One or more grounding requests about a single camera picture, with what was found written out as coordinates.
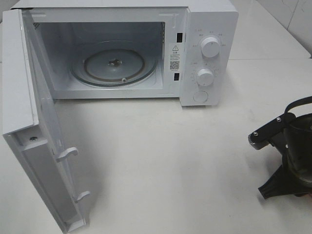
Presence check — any glass microwave turntable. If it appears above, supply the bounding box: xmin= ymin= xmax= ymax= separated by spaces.
xmin=70 ymin=49 xmax=157 ymax=87

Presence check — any white warning label sticker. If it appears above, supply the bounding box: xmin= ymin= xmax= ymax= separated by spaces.
xmin=168 ymin=43 xmax=182 ymax=71

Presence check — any white microwave oven body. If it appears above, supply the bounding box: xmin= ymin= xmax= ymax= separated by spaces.
xmin=9 ymin=0 xmax=238 ymax=106

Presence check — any white upper power knob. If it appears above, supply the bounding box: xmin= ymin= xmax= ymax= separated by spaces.
xmin=199 ymin=35 xmax=221 ymax=58

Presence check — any round white door button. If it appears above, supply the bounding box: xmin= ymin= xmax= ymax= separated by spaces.
xmin=193 ymin=91 xmax=208 ymax=103

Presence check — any white lower timer knob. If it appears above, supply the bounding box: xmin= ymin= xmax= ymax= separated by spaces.
xmin=197 ymin=68 xmax=215 ymax=86

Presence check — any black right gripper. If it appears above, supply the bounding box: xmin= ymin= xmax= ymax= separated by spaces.
xmin=258 ymin=116 xmax=312 ymax=199

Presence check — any white microwave door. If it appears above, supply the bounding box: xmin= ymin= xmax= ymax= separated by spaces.
xmin=2 ymin=9 xmax=89 ymax=234

